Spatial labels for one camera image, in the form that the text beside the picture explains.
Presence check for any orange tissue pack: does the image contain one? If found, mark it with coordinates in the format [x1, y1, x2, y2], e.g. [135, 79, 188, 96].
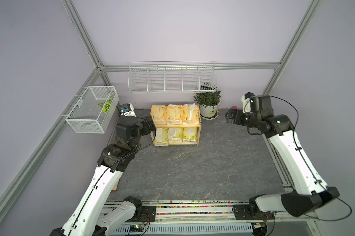
[151, 105, 167, 124]
[182, 103, 200, 124]
[166, 104, 183, 125]

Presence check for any green tissue pack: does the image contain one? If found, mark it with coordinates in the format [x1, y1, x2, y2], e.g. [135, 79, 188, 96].
[168, 127, 183, 143]
[154, 128, 169, 147]
[182, 127, 198, 143]

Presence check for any wooden two-tier shelf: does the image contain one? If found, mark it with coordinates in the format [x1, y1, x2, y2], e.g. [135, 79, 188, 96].
[151, 103, 201, 147]

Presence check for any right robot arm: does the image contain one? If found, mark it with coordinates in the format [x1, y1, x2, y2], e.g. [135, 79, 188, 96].
[225, 92, 340, 217]

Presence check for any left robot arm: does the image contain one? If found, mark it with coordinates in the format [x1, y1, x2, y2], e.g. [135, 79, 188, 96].
[51, 116, 156, 236]

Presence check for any potted green plant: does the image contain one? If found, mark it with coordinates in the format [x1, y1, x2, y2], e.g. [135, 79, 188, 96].
[194, 83, 221, 120]

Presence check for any green leaf toy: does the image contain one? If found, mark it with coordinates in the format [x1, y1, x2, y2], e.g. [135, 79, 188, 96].
[98, 99, 113, 114]

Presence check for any beige work glove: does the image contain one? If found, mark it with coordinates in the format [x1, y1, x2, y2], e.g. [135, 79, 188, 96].
[112, 179, 120, 191]

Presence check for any green circuit board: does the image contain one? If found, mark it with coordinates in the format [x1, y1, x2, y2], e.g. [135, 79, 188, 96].
[129, 225, 145, 233]

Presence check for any white wire cube basket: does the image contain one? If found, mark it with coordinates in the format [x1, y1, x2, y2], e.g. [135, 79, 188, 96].
[65, 86, 119, 134]

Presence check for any long white wire basket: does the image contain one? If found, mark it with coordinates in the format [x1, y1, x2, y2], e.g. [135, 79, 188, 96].
[128, 61, 217, 93]

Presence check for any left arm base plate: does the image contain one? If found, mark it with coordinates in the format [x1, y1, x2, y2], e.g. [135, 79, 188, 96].
[126, 205, 156, 222]

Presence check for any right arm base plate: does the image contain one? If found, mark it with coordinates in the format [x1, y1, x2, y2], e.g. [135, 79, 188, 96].
[232, 204, 275, 221]

